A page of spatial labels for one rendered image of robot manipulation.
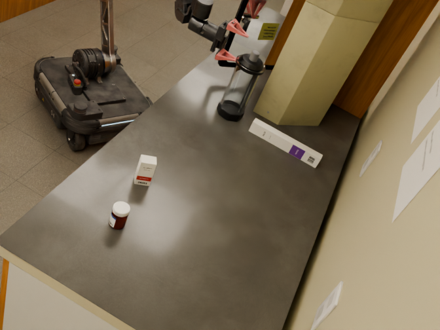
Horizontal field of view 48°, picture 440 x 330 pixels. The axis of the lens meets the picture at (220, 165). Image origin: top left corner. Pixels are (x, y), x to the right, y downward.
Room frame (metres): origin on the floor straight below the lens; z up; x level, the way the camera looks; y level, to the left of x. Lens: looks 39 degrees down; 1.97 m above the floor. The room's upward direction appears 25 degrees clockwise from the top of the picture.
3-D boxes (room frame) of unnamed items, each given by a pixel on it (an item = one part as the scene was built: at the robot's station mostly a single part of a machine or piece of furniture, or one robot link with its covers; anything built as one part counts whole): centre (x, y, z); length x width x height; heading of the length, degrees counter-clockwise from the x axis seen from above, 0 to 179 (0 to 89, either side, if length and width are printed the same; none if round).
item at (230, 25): (1.58, 0.14, 1.23); 0.09 x 0.07 x 0.07; 83
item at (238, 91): (1.57, 0.05, 1.06); 0.11 x 0.11 x 0.21
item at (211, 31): (1.59, 0.21, 1.20); 0.07 x 0.07 x 0.10; 83
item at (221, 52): (1.58, 0.14, 1.16); 0.09 x 0.07 x 0.07; 83
